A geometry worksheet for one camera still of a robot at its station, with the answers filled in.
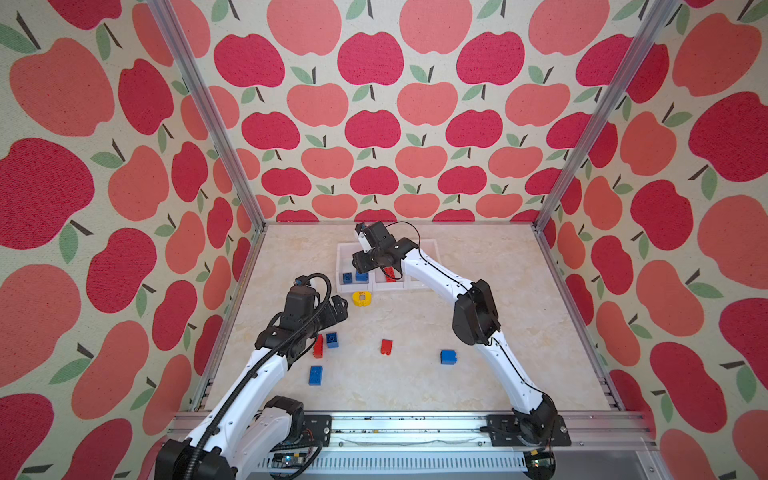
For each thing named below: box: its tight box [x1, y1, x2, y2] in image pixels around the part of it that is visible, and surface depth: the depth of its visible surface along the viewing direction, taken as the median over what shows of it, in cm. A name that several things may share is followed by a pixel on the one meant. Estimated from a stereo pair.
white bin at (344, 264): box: [336, 242, 374, 293], surface depth 101 cm
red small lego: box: [381, 338, 393, 356], surface depth 90 cm
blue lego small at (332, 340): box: [326, 332, 339, 349], surface depth 88 cm
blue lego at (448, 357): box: [440, 350, 458, 365], surface depth 88 cm
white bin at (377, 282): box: [368, 267, 406, 292], surface depth 100 cm
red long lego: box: [313, 334, 324, 359], surface depth 90 cm
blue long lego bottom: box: [308, 366, 323, 386], surface depth 84 cm
